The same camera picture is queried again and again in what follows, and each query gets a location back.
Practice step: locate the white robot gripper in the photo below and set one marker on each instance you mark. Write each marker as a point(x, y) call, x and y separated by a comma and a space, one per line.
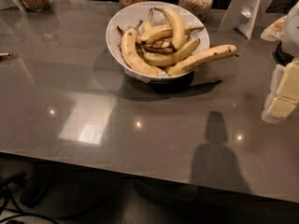
point(291, 32)

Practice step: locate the dark overripe banana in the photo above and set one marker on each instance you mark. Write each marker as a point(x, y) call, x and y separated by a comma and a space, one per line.
point(160, 46)

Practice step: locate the white bowl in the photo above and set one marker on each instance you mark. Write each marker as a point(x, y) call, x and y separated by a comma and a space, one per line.
point(130, 16)

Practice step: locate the small back banana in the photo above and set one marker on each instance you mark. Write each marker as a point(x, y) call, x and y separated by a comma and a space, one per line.
point(148, 24)

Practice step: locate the upright top banana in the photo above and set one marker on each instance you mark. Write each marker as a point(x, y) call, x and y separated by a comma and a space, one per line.
point(177, 24)

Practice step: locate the middle lower banana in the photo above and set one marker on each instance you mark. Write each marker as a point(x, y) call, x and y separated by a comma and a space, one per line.
point(158, 59)

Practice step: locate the center banana green stem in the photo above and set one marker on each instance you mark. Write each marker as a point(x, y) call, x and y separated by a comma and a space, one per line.
point(162, 31)

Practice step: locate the white folded stand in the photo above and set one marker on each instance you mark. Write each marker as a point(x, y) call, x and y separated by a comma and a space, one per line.
point(242, 15)

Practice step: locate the small object left edge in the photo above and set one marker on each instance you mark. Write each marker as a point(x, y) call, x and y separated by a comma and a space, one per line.
point(6, 55)

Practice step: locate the left curved banana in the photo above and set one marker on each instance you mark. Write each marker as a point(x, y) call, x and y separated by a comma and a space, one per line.
point(130, 55)

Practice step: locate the long banana right rim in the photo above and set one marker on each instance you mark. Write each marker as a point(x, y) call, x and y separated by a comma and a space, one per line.
point(205, 56)

